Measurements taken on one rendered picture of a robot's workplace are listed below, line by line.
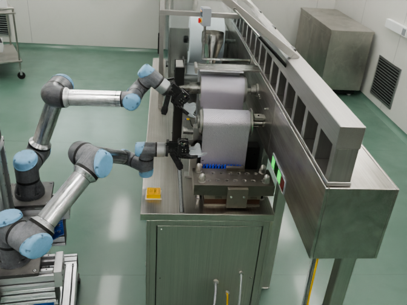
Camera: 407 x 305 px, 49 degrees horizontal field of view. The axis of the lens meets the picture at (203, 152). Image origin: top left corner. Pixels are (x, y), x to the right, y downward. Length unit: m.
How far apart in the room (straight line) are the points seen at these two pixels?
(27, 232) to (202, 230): 0.83
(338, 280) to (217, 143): 0.89
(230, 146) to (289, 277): 1.29
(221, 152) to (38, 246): 0.99
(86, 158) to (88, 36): 6.03
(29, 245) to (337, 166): 1.18
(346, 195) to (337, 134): 0.22
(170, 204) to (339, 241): 0.92
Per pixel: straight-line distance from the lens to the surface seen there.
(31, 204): 2.45
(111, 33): 7.85
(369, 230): 1.65
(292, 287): 3.20
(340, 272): 1.85
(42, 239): 1.89
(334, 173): 1.48
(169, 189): 2.35
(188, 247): 2.31
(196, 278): 2.46
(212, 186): 2.17
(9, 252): 2.05
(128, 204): 3.78
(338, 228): 1.60
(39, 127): 2.43
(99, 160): 1.93
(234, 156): 2.32
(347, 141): 1.43
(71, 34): 7.95
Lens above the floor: 2.19
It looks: 29 degrees down
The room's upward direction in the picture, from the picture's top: 4 degrees clockwise
